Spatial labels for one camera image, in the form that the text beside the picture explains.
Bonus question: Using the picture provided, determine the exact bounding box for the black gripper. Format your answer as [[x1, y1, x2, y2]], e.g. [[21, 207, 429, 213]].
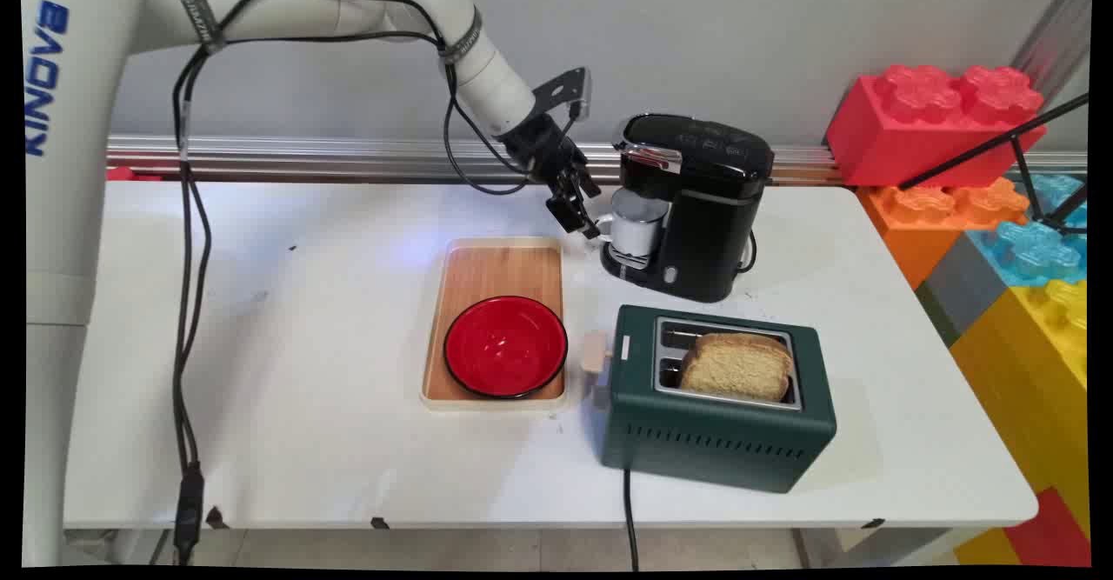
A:
[[498, 110, 611, 240]]

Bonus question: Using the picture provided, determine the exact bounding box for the white mug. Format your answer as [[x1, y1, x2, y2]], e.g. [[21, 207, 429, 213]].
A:
[[594, 189, 670, 259]]

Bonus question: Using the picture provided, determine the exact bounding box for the wooden serving tray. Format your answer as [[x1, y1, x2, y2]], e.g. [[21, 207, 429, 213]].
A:
[[420, 237, 571, 412]]

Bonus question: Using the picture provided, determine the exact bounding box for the black coffee machine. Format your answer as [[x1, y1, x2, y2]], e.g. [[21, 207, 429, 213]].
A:
[[600, 113, 775, 304]]

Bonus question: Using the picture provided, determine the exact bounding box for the beige toaster lever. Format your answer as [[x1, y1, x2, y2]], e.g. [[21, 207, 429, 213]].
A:
[[580, 330, 615, 377]]

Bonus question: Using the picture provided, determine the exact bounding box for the red bowl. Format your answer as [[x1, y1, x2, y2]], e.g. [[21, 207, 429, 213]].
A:
[[443, 295, 570, 400]]

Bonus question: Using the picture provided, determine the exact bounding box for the bread slice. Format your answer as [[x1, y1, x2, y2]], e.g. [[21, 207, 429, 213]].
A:
[[678, 332, 794, 403]]

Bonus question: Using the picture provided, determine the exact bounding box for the green two-slot toaster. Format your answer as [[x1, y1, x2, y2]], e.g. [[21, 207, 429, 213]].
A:
[[600, 303, 838, 495]]

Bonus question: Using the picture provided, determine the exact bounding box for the large red foam block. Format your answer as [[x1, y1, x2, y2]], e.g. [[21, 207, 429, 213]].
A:
[[826, 64, 1047, 188]]

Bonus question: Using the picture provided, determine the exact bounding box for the orange foam block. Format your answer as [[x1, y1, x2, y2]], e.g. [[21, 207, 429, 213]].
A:
[[856, 178, 1031, 290]]

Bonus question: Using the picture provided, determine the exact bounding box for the grey foam block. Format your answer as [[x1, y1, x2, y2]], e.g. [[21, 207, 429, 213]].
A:
[[915, 230, 1014, 346]]

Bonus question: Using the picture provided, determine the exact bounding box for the black tripod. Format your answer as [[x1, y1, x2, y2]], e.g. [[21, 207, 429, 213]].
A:
[[896, 93, 1090, 235]]

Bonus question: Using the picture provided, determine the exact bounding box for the light blue foam block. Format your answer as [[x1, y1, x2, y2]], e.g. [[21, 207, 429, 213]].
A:
[[965, 173, 1088, 288]]

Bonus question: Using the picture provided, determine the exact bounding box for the large yellow foam block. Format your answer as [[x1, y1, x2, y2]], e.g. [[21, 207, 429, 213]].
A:
[[948, 280, 1090, 539]]

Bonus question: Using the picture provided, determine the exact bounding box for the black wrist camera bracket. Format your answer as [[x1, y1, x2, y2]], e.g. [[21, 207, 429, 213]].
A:
[[532, 67, 594, 122]]

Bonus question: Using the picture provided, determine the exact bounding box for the grey velcro strap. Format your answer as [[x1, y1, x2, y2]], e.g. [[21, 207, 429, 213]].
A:
[[168, 0, 229, 52], [437, 8, 484, 64]]

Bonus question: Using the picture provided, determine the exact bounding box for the aluminium rail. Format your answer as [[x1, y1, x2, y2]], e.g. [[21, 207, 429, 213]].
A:
[[106, 135, 1088, 186]]

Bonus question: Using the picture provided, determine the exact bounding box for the black toaster power cord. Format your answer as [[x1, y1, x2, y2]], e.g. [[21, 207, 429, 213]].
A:
[[622, 469, 642, 570]]

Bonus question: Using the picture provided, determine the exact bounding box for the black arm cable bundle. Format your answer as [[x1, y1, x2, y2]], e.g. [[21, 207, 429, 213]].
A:
[[170, 0, 576, 565]]

